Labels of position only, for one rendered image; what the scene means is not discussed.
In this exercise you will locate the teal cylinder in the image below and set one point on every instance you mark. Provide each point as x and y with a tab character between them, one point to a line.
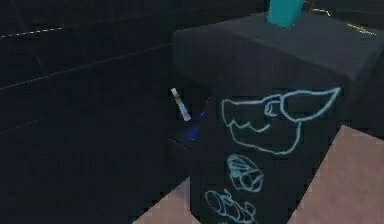
284	11

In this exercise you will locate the black cabinet with cyan drawings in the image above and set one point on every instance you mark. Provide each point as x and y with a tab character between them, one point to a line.
266	66

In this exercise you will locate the white stick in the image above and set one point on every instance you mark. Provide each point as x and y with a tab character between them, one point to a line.
180	104

